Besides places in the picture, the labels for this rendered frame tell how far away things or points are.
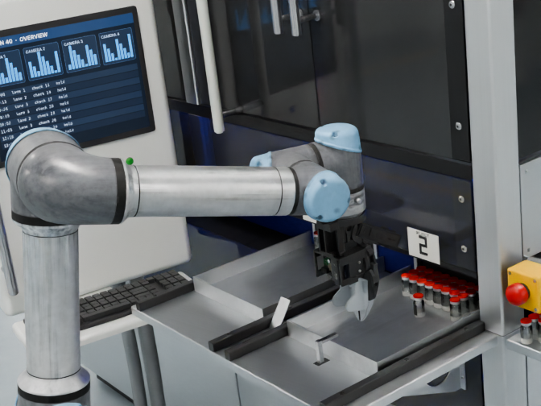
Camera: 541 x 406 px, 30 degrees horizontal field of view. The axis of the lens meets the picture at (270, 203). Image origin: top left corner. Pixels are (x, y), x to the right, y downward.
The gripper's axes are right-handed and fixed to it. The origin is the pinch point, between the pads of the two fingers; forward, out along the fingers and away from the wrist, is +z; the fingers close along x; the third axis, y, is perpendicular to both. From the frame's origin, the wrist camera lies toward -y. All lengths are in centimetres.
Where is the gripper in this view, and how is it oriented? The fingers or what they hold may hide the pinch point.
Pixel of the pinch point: (363, 312)
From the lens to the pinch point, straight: 184.6
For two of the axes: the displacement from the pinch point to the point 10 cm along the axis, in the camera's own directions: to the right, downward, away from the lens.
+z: 1.2, 9.4, 3.3
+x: 6.0, 2.0, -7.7
